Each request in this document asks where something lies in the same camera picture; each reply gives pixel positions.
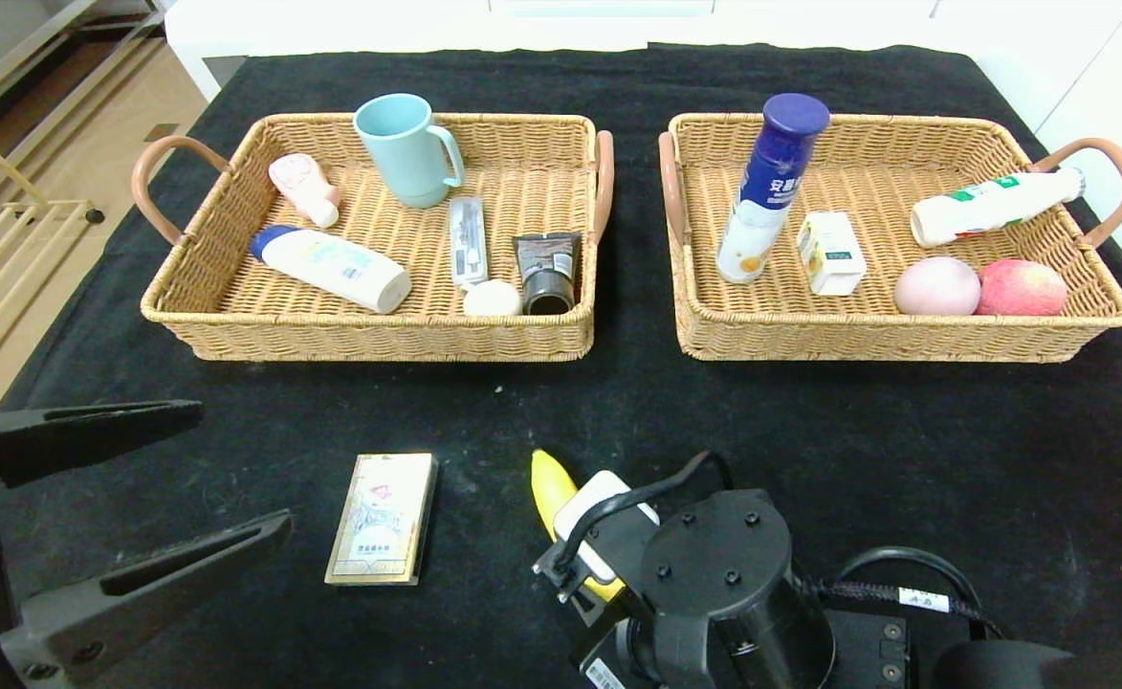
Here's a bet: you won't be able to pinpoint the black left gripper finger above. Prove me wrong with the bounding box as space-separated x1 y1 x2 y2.
0 507 295 689
0 398 204 490

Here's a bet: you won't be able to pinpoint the gold playing card box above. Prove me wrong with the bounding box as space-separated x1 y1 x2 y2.
325 453 439 586

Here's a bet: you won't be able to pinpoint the small beige cup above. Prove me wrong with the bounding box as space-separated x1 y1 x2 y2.
462 278 523 318

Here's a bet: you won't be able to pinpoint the grey toothbrush travel case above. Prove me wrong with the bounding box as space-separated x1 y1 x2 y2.
447 195 491 290

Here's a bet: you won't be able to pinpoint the yellow banana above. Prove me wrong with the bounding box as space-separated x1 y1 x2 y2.
531 449 628 604

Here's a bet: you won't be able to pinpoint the black face wash tube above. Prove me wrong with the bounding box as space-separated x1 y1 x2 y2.
512 231 583 316

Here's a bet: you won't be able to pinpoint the white bottle dark blue cap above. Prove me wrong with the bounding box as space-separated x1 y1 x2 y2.
716 92 831 284

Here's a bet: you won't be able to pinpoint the small white drink carton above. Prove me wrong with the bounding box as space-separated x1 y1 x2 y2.
797 211 868 296

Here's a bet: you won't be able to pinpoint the pale pink egg-shaped ball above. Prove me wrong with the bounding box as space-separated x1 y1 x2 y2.
894 256 983 317

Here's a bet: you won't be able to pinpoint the beige metal rack with wheels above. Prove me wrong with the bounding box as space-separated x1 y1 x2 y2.
0 107 107 398

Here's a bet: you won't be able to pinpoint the white lotion bottle blue cap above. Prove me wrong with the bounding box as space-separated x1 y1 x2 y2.
249 224 413 315

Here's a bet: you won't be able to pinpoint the small pink bottle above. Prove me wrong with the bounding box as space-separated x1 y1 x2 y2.
267 153 342 230

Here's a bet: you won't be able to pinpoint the grey metal shelf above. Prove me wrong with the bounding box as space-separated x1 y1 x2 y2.
0 0 169 144

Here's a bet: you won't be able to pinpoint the light blue mug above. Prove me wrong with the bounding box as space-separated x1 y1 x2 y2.
352 93 466 210

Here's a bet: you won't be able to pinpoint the black table cloth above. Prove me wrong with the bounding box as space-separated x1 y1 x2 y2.
0 43 1122 689

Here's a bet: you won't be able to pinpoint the white drink bottle green label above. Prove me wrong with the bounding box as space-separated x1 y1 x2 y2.
910 167 1086 248

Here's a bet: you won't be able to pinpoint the red peach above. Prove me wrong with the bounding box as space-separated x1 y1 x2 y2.
979 257 1069 317

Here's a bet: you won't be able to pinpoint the woven wicker basket pink handles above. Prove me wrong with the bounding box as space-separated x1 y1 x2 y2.
657 112 1122 363
131 112 615 363

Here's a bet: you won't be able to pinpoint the black right camera mount bracket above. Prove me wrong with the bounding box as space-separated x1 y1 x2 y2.
534 507 662 628

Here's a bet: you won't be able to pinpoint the black camera cable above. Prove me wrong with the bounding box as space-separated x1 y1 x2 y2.
534 450 736 602

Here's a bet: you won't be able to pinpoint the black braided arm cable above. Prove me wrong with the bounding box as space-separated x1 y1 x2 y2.
809 579 1001 640

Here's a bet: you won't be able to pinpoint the black smooth arm cable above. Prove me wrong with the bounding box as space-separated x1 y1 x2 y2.
828 545 992 633

